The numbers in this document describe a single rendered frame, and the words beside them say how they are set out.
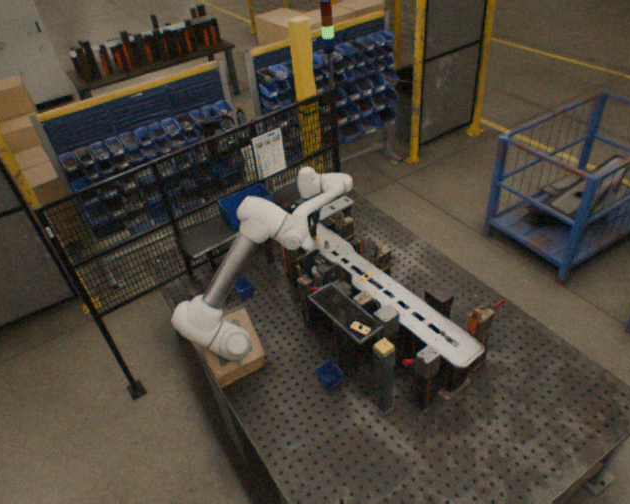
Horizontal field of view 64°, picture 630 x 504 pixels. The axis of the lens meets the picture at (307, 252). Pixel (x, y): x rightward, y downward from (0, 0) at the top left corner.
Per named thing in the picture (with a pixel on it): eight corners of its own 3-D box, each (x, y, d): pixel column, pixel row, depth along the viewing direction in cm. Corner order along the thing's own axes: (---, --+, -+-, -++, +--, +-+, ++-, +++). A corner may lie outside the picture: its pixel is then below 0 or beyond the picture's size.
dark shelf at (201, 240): (314, 198, 327) (313, 194, 325) (191, 260, 291) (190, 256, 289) (294, 185, 341) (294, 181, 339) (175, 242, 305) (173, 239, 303)
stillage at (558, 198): (574, 185, 477) (602, 89, 416) (658, 225, 422) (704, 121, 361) (482, 234, 436) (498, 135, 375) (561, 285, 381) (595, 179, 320)
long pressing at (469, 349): (492, 346, 225) (492, 343, 224) (458, 373, 216) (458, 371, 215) (309, 215, 315) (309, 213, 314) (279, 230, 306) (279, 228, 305)
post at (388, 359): (395, 407, 239) (396, 349, 210) (383, 416, 236) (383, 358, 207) (384, 397, 244) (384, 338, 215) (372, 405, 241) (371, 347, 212)
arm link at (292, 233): (314, 220, 230) (289, 205, 227) (310, 240, 214) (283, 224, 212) (299, 241, 236) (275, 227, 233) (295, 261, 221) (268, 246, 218)
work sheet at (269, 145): (287, 168, 330) (281, 125, 311) (258, 181, 321) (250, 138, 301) (285, 167, 332) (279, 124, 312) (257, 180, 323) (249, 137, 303)
